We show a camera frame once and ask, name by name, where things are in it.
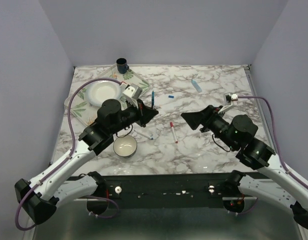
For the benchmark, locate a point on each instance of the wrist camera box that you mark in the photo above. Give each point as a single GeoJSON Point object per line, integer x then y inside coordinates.
{"type": "Point", "coordinates": [132, 91]}
{"type": "Point", "coordinates": [229, 99]}

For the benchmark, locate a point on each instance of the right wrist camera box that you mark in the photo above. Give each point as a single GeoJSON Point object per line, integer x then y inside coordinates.
{"type": "Point", "coordinates": [229, 99]}

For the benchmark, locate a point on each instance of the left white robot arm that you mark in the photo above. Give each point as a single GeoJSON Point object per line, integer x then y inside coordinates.
{"type": "Point", "coordinates": [42, 195]}

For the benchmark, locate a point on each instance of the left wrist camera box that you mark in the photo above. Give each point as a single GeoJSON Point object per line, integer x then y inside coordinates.
{"type": "Point", "coordinates": [132, 91]}

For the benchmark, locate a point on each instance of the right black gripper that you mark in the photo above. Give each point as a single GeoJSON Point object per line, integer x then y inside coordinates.
{"type": "Point", "coordinates": [209, 114]}

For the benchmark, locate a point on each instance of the white marker red tip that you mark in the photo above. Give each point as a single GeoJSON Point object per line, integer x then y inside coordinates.
{"type": "Point", "coordinates": [173, 132]}

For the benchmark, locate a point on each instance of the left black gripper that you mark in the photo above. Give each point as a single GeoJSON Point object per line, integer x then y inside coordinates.
{"type": "Point", "coordinates": [145, 113]}

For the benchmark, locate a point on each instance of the dark blue mug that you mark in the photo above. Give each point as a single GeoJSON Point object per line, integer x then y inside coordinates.
{"type": "Point", "coordinates": [122, 65]}

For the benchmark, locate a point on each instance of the white blue-rimmed plate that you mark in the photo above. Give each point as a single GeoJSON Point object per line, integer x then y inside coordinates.
{"type": "Point", "coordinates": [102, 90]}

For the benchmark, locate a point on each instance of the white marker blue tip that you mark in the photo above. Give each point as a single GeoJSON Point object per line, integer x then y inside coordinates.
{"type": "Point", "coordinates": [144, 135]}

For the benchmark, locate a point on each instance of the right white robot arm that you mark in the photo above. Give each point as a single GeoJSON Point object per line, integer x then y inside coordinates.
{"type": "Point", "coordinates": [290, 189]}

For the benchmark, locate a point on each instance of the light blue marker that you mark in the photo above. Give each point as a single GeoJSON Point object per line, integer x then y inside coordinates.
{"type": "Point", "coordinates": [196, 86]}

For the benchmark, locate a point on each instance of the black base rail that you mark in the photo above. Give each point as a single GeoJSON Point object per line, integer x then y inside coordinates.
{"type": "Point", "coordinates": [167, 191]}

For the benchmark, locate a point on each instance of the blue gel pen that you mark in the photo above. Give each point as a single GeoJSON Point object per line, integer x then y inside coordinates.
{"type": "Point", "coordinates": [152, 99]}

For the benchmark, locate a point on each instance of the white dark-rimmed bowl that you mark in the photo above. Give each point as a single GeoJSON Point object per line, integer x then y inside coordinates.
{"type": "Point", "coordinates": [125, 147]}

